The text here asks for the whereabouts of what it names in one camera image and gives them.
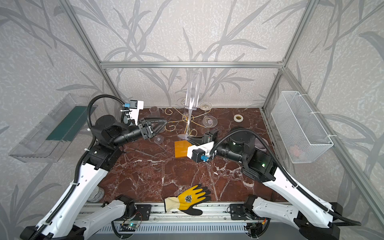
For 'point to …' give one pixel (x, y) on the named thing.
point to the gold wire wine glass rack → (187, 119)
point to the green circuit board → (130, 227)
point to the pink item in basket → (295, 150)
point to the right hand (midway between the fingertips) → (192, 128)
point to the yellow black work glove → (186, 201)
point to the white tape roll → (238, 118)
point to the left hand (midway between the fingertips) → (166, 119)
